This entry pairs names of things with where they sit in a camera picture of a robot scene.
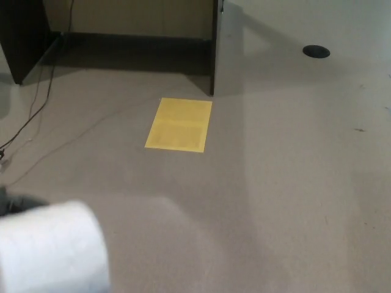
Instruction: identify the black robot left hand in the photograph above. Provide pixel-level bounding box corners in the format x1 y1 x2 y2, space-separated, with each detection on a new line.
0 185 50 218

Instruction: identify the white toilet paper roll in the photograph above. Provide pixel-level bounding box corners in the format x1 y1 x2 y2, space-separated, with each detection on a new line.
0 200 111 293

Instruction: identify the dark wooden desk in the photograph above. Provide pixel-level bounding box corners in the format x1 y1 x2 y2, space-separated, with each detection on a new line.
0 0 226 97

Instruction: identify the yellow paper sheet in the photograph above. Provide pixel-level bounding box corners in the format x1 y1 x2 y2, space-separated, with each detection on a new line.
144 97 213 153

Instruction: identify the black round floor cover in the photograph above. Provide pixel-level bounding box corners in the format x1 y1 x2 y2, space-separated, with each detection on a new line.
302 45 331 59

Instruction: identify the thin grey floor cable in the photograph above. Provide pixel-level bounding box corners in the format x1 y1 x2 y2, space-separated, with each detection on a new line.
7 97 163 187

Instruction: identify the thin dark cable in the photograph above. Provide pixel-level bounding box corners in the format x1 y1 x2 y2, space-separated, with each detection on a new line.
16 33 64 135

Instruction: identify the thick black power cable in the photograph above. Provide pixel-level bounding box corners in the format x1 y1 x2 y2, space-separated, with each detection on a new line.
0 0 76 149

